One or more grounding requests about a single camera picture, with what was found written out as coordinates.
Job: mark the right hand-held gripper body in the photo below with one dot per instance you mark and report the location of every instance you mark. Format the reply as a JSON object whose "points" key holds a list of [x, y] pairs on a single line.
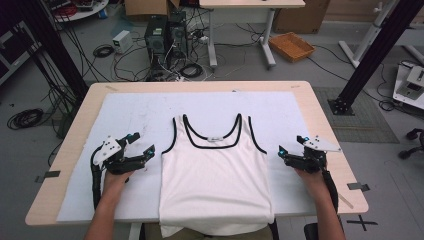
{"points": [[310, 160]]}

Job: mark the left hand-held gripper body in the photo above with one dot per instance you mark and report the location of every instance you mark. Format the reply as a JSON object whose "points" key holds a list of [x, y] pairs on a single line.
{"points": [[115, 160]]}

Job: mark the white tank top black trim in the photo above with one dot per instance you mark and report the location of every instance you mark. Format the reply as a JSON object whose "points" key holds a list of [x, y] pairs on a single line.
{"points": [[213, 186]]}

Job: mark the person's left hand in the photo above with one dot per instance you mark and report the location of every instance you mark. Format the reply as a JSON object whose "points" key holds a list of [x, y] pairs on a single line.
{"points": [[115, 185]]}

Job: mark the person's right hand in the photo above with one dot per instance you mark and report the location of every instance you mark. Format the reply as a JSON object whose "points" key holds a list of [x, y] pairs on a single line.
{"points": [[315, 185]]}

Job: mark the white foam mat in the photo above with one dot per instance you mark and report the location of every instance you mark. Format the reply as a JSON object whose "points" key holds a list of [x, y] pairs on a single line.
{"points": [[133, 113]]}

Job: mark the grey tape strip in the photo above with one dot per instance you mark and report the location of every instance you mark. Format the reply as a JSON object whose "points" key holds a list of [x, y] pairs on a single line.
{"points": [[48, 175], [358, 186]]}

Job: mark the grey floor mat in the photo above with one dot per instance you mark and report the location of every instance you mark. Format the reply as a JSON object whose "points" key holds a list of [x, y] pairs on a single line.
{"points": [[363, 123]]}

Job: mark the black seat edge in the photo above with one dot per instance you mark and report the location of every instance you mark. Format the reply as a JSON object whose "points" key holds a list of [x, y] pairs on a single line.
{"points": [[310, 231]]}

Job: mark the orange wicker basket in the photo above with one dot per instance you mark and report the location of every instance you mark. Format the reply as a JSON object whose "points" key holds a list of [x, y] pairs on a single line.
{"points": [[291, 46]]}

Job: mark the person's khaki pants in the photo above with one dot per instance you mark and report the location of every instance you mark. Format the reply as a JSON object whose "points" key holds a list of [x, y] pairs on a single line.
{"points": [[200, 236]]}

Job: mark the white power supply box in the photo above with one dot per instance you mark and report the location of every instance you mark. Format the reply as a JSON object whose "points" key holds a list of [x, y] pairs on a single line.
{"points": [[121, 40]]}

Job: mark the black computer tower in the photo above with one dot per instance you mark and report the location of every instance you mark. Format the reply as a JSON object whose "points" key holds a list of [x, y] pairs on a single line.
{"points": [[177, 33], [155, 36]]}

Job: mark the black office chair base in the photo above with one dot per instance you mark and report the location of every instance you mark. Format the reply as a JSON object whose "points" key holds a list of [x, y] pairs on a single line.
{"points": [[415, 143]]}

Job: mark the white metal stand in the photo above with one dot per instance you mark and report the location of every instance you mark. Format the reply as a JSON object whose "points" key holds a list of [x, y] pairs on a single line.
{"points": [[366, 40]]}

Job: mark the white device on floor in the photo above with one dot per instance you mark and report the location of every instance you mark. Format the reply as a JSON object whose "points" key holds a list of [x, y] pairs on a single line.
{"points": [[410, 85]]}

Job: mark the large brown cardboard box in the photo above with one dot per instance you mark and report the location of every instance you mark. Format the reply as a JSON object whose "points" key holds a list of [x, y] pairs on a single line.
{"points": [[301, 16]]}

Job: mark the open brown cardboard box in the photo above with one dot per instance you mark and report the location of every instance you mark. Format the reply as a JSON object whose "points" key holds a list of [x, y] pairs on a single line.
{"points": [[145, 6]]}

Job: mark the round white table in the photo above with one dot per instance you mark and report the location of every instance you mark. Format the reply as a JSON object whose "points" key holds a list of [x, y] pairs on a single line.
{"points": [[83, 10]]}

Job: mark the white-legged wooden desk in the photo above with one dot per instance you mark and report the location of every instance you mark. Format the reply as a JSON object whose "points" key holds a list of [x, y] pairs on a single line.
{"points": [[253, 3]]}

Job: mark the grey equipment rack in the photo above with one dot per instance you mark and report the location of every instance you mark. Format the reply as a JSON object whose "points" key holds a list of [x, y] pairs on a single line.
{"points": [[15, 53]]}

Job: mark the black metal frame post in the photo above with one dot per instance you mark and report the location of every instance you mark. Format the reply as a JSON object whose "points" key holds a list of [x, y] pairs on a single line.
{"points": [[56, 50], [376, 56]]}

